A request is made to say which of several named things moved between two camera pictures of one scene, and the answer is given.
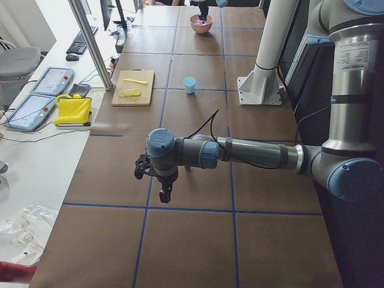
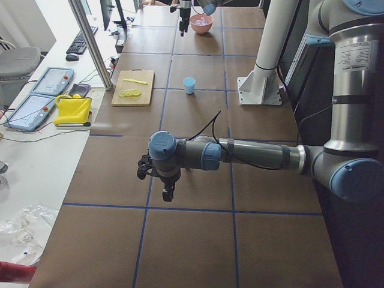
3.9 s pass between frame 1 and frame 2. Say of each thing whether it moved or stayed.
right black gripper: moved
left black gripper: stayed
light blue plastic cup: stayed
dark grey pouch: stayed
